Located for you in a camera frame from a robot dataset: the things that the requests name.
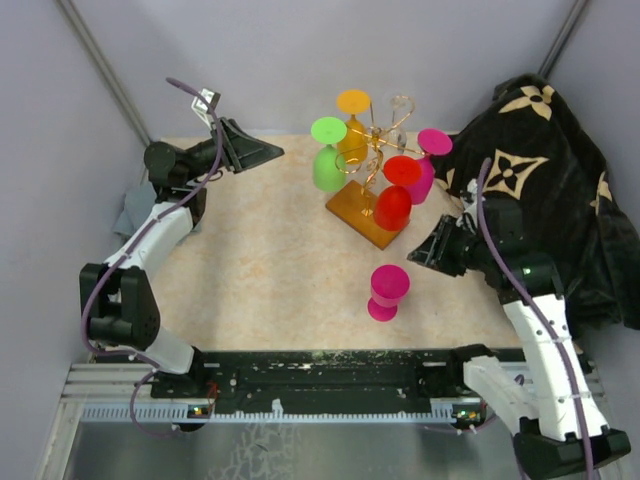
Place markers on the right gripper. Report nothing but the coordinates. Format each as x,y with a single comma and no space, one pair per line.
433,252

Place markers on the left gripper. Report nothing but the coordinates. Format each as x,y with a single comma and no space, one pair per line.
242,151

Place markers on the red plastic wine glass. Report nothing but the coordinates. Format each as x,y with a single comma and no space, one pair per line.
393,208

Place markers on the green plastic wine glass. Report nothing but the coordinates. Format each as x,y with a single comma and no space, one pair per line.
328,131

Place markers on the magenta wine glass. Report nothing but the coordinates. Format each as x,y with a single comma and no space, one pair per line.
389,285
433,142

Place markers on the clear wine glass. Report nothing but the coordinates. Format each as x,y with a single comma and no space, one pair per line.
402,107

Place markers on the orange plastic wine glass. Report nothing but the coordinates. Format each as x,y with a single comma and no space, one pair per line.
353,146

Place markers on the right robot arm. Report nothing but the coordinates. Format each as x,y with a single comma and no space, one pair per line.
557,428

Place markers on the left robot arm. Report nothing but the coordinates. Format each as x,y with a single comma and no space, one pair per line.
119,313

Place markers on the magenta wine glass front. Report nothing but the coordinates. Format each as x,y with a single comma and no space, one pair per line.
389,285

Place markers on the grey cloth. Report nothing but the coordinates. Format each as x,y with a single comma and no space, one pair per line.
138,204

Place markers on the black floral blanket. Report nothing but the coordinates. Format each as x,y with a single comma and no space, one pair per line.
542,158

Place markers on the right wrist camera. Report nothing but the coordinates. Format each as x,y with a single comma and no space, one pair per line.
468,195

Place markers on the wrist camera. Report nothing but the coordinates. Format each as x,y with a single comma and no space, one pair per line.
468,195
201,103

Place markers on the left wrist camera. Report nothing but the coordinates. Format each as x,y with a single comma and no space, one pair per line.
201,103

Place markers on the gold wire wine glass rack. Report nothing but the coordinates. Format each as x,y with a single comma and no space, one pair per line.
354,203

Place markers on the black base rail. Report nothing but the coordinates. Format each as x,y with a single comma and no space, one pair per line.
318,382

